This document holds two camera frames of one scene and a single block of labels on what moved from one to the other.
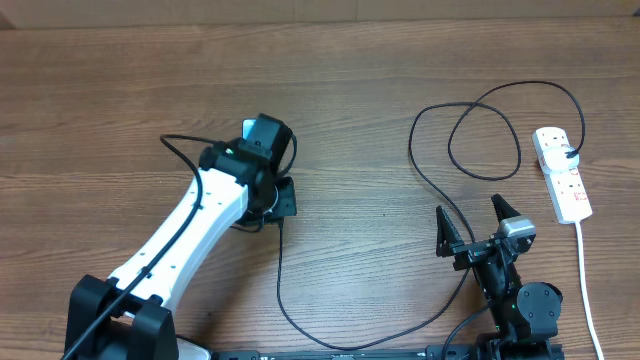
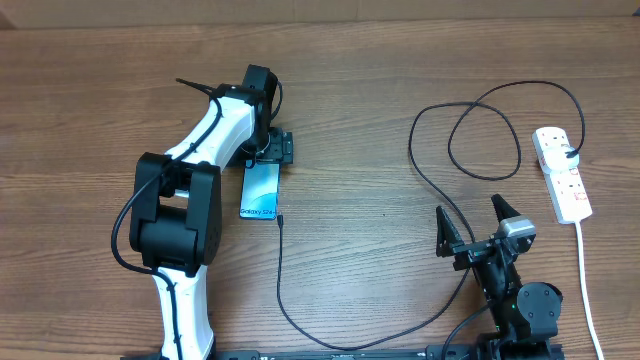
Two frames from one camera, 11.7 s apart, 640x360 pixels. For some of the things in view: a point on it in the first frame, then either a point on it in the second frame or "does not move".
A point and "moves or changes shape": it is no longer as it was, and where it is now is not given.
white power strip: [567, 189] does not move
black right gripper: [467, 253] does not move
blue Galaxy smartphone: [248, 125] moves or changes shape
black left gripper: [286, 204] to [280, 150]
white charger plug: [556, 159] does not move
